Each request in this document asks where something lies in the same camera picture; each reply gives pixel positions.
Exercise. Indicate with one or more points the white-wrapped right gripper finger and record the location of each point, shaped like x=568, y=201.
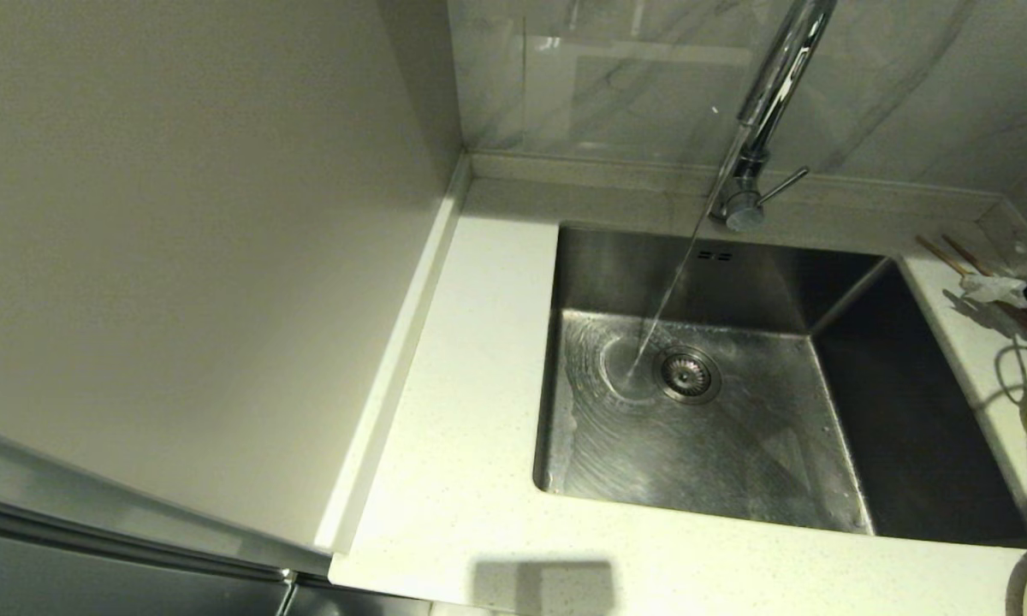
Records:
x=997, y=289

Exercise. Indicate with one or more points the beige tall side panel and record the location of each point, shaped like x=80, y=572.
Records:
x=180, y=214

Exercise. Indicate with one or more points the round metal drain strainer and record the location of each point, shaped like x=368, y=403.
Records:
x=686, y=374

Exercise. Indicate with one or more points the chrome kitchen faucet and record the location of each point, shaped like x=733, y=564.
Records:
x=779, y=77

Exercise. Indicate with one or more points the stainless steel sink basin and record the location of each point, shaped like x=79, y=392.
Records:
x=736, y=445

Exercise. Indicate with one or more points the brown wooden chopstick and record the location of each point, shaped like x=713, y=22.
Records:
x=941, y=255
x=963, y=252

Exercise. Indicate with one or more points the grey stainless appliance door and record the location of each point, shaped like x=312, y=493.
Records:
x=94, y=582

